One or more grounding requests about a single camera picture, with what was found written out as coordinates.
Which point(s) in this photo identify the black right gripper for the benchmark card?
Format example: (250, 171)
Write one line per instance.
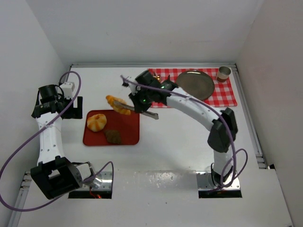
(137, 105)

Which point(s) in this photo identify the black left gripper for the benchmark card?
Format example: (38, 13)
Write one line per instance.
(71, 108)

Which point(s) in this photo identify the stainless steel tongs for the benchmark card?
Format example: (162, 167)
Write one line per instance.
(146, 113)

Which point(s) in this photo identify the orange striped croissant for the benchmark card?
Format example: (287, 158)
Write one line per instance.
(110, 99)

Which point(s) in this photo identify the brown chocolate croissant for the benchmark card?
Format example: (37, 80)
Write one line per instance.
(113, 136)

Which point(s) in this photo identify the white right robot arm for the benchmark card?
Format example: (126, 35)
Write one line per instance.
(221, 124)

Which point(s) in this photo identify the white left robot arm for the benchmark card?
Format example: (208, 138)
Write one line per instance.
(54, 174)

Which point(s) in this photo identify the round orange bun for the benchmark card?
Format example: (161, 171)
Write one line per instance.
(97, 122)

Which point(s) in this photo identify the red plastic tray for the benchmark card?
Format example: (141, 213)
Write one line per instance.
(127, 125)

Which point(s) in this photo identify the dark metal plate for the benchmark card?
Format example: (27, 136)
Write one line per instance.
(196, 83)

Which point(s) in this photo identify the red checkered cloth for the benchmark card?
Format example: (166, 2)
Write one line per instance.
(223, 95)

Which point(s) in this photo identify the metal cup brown band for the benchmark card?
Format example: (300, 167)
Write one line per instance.
(223, 74)

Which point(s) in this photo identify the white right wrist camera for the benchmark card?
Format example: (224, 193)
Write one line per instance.
(130, 82)

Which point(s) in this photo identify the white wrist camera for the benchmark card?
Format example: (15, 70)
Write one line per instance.
(68, 89)
(130, 82)

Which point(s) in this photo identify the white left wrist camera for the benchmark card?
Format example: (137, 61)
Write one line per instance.
(68, 89)

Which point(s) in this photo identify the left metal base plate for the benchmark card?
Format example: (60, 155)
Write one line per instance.
(102, 182)

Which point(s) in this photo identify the metal base plate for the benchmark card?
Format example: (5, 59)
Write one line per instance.
(206, 183)
(102, 182)

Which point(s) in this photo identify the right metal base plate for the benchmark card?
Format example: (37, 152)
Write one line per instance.
(206, 183)

